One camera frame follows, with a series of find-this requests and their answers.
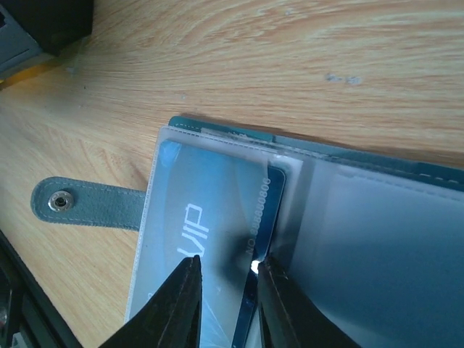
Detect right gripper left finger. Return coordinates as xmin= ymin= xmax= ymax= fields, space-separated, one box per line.
xmin=102 ymin=255 xmax=202 ymax=347

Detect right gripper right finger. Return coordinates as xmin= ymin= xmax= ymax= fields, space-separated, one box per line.
xmin=257 ymin=254 xmax=359 ymax=348

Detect teal leather card holder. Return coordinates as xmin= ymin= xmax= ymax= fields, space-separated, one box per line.
xmin=31 ymin=116 xmax=463 ymax=347

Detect blue VIP card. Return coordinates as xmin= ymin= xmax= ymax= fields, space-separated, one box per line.
xmin=126 ymin=139 xmax=288 ymax=348

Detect yellow tray middle compartment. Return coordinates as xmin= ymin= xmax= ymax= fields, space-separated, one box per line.
xmin=1 ymin=62 xmax=60 ymax=90

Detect black tray right compartment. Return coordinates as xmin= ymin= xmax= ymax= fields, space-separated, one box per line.
xmin=1 ymin=0 xmax=94 ymax=56

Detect black aluminium frame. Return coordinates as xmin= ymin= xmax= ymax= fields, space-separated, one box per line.
xmin=1 ymin=234 xmax=82 ymax=347

